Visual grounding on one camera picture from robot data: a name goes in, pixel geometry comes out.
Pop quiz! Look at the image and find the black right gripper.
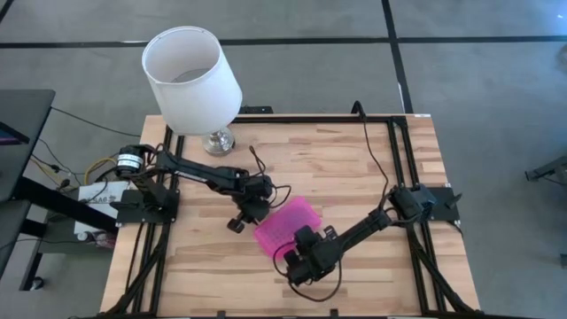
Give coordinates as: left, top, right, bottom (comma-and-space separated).
283, 224, 345, 286

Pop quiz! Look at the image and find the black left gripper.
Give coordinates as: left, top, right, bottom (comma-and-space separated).
228, 175, 275, 235

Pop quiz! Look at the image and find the pink plastic box lid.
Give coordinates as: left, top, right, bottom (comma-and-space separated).
252, 196, 322, 260

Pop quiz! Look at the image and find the white cardboard box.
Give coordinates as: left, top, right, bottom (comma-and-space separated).
73, 180, 130, 236

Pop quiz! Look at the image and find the black power strip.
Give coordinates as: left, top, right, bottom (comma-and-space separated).
238, 105, 275, 115

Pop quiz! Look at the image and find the white shade table lamp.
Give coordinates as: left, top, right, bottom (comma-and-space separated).
141, 25, 244, 157

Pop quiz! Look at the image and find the black side desk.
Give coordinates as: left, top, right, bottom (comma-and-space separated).
0, 88, 57, 267

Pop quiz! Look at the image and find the grey metal stand leg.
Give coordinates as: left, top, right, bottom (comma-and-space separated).
524, 154, 567, 183

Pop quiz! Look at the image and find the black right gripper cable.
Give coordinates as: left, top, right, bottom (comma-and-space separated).
272, 241, 345, 303

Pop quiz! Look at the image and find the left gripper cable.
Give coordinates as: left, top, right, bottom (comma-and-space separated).
247, 144, 292, 210

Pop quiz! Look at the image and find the black aluminium table frame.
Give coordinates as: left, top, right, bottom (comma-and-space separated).
105, 113, 482, 318

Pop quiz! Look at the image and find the black right arm feed cable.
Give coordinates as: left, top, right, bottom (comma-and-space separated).
352, 100, 392, 209

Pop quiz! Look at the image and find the yellow floor cable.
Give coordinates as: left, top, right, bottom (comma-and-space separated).
83, 157, 121, 185

